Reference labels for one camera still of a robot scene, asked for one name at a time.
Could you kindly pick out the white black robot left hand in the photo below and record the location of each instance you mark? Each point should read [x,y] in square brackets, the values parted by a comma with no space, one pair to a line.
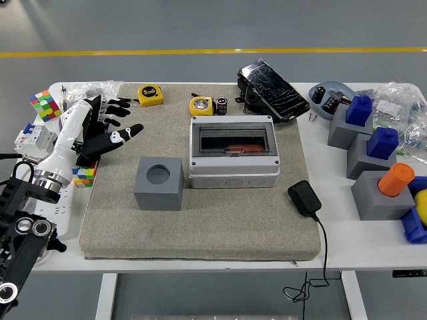
[66,140]

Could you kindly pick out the smoky transparent box lid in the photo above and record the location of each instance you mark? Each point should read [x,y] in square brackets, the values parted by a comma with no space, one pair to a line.
[233,138]

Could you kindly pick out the orange cylinder battery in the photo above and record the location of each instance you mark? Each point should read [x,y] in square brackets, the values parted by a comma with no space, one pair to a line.
[397,180]
[247,148]

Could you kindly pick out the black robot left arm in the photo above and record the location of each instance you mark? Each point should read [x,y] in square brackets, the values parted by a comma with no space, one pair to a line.
[20,226]

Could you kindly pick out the grey electrical junction box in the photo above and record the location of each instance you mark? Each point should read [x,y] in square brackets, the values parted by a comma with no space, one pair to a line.
[233,173]

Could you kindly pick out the blue square battery block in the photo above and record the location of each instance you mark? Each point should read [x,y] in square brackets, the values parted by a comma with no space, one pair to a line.
[383,143]
[358,110]

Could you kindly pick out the black cloth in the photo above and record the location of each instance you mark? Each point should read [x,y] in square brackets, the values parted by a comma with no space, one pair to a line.
[84,161]

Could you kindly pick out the white circuit breaker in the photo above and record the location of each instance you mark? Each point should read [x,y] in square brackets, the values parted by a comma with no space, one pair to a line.
[33,140]

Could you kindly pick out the bright magic cube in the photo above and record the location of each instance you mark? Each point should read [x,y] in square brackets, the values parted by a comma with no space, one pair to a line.
[85,175]

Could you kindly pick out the pastel magic cube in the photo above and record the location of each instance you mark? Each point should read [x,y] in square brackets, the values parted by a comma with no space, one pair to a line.
[46,106]

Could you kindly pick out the small screwdriver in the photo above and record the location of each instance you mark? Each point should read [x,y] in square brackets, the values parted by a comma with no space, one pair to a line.
[63,98]

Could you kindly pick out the clear plastic bag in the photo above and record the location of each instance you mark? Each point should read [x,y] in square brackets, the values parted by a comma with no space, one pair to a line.
[96,88]

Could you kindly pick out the white power strip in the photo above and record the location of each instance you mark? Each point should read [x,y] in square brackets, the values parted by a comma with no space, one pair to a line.
[63,213]

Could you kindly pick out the large yellow tape measure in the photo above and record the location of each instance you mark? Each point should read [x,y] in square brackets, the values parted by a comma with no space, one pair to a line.
[150,95]

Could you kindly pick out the grey block with round hole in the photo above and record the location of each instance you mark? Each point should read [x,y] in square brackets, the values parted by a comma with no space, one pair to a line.
[158,196]

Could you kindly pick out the small yellow tape measure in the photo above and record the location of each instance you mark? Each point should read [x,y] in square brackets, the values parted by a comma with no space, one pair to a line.
[201,106]

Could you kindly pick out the black capacitor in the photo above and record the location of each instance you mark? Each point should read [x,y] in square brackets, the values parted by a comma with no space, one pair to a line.
[222,106]
[319,94]
[330,102]

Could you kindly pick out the white table leg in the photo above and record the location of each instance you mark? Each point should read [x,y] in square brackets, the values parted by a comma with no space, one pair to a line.
[105,300]
[355,296]

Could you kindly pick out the grey-brown mat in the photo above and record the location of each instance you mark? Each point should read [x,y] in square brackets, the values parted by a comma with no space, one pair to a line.
[213,230]

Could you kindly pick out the black panel stand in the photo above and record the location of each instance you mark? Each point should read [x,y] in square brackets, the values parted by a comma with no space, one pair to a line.
[248,95]

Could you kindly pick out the cracked black panel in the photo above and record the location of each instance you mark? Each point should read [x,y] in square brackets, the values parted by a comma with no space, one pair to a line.
[273,88]

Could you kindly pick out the black power adapter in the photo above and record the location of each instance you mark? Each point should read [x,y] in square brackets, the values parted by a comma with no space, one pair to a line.
[304,198]

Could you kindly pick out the grey holder block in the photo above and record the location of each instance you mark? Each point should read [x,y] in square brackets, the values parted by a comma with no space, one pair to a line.
[362,165]
[370,203]
[338,133]

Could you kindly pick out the blue-grey tray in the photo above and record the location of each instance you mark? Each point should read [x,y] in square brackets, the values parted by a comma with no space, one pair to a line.
[337,86]

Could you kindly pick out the clear bag of parts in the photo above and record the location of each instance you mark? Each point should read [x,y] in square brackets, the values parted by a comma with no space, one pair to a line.
[400,103]

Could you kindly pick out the blue plastic bin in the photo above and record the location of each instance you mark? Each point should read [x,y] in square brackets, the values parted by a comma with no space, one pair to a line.
[413,230]

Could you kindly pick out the yellow ball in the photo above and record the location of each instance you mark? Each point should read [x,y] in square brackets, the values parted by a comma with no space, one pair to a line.
[422,208]

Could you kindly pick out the black table control panel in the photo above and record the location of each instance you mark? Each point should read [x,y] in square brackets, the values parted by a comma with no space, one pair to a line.
[408,274]

